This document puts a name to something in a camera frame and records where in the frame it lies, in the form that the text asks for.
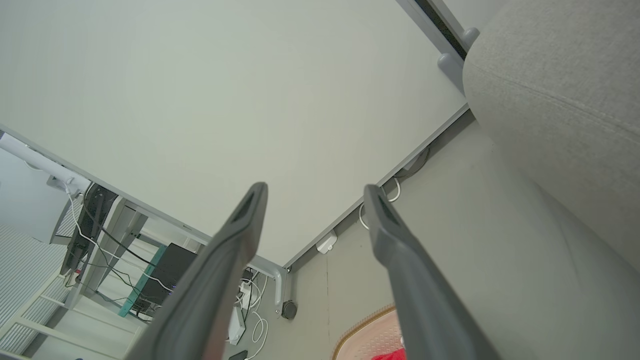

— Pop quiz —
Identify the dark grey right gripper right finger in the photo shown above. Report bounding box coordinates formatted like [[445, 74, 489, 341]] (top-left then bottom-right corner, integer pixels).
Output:
[[363, 184, 501, 360]]

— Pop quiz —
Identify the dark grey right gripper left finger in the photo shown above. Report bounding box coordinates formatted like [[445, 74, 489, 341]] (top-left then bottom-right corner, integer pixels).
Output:
[[125, 182, 269, 360]]

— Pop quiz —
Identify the white coiled floor cable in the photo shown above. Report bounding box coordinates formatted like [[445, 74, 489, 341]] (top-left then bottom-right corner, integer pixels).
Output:
[[358, 177, 402, 231]]

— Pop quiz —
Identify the white power strip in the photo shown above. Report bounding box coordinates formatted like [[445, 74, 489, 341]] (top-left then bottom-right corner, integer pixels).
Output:
[[227, 280, 247, 346]]

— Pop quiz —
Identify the teal strip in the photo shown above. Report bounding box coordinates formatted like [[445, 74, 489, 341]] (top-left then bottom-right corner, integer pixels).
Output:
[[118, 245, 167, 318]]

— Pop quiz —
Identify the white tube lamp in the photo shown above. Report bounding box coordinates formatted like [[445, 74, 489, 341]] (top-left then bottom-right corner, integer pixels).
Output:
[[0, 132, 92, 194]]

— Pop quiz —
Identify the white desk frame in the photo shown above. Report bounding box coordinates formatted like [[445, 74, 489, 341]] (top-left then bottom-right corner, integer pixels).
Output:
[[64, 194, 213, 312]]

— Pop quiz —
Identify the white cable bundle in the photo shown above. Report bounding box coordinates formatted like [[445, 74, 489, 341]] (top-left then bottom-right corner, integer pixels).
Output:
[[235, 272, 271, 360]]

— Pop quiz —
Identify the grey fabric sofa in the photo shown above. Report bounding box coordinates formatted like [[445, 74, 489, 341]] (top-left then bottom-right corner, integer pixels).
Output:
[[462, 0, 640, 273]]

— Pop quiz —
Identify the black monitor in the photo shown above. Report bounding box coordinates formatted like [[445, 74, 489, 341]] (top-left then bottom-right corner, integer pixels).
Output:
[[60, 183, 119, 277]]

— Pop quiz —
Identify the white slatted radiator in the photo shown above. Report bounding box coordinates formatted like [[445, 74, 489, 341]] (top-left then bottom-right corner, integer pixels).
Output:
[[0, 224, 72, 357]]

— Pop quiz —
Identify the cream laundry basket brown rim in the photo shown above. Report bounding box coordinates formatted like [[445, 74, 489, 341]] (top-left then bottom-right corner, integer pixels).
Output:
[[331, 304, 404, 360]]

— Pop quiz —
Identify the black computer tower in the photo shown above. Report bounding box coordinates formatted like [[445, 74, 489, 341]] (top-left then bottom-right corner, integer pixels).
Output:
[[135, 243, 199, 308]]

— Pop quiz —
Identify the grey partition foot with caster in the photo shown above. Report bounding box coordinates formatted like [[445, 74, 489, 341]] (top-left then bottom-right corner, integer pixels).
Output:
[[248, 254, 299, 321]]

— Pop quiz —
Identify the white adapter box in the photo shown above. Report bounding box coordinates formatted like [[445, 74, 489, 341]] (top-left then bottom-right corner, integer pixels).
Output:
[[316, 231, 338, 255]]

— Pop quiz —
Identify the black floor cable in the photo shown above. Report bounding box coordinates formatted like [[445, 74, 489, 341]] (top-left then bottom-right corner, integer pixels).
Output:
[[395, 147, 431, 182]]

